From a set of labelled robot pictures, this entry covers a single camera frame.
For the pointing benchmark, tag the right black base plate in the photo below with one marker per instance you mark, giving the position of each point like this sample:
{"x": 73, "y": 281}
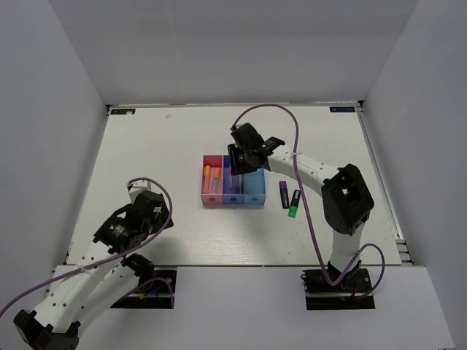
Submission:
{"x": 320, "y": 296}

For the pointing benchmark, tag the corner label sticker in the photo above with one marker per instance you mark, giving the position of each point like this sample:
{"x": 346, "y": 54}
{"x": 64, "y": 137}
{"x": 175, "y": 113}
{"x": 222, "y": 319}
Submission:
{"x": 122, "y": 111}
{"x": 342, "y": 109}

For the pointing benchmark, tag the left corner label sticker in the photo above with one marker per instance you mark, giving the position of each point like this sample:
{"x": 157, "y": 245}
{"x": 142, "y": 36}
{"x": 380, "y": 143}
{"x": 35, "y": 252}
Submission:
{"x": 122, "y": 111}

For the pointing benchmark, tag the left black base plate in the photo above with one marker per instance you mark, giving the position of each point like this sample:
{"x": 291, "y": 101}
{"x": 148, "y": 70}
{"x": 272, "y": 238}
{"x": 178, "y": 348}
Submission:
{"x": 154, "y": 295}

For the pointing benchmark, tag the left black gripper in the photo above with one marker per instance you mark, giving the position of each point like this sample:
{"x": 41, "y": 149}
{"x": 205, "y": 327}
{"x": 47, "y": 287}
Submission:
{"x": 161, "y": 216}

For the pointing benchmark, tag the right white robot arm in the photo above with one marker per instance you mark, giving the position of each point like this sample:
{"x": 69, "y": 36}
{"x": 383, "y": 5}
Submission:
{"x": 347, "y": 201}

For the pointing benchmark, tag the purple cap black marker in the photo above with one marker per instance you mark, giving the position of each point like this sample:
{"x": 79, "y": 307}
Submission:
{"x": 284, "y": 196}

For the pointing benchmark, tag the light blue container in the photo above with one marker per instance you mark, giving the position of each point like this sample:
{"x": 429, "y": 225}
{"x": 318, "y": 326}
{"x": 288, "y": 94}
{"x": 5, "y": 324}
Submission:
{"x": 254, "y": 188}

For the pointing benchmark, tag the green cap black marker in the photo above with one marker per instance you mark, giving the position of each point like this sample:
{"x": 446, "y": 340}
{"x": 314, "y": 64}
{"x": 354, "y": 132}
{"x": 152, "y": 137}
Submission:
{"x": 295, "y": 200}

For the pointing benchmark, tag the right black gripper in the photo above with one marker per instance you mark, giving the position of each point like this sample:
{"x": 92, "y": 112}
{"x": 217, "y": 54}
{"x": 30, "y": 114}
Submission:
{"x": 236, "y": 167}

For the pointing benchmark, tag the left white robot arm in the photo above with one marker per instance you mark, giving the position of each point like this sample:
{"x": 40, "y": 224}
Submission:
{"x": 109, "y": 270}

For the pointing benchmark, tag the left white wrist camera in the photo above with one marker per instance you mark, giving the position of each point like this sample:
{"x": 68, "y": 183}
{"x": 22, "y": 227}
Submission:
{"x": 137, "y": 187}

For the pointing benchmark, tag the red thin pen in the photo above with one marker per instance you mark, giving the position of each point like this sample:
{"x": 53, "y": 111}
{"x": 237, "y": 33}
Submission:
{"x": 230, "y": 180}

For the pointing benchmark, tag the pink container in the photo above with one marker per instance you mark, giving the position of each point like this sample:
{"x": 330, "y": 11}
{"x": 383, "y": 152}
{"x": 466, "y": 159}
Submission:
{"x": 212, "y": 199}

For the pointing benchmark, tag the right corner label sticker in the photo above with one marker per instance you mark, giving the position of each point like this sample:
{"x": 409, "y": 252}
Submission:
{"x": 342, "y": 109}

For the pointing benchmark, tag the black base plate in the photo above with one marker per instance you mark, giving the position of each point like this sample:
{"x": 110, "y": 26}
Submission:
{"x": 154, "y": 295}
{"x": 320, "y": 296}

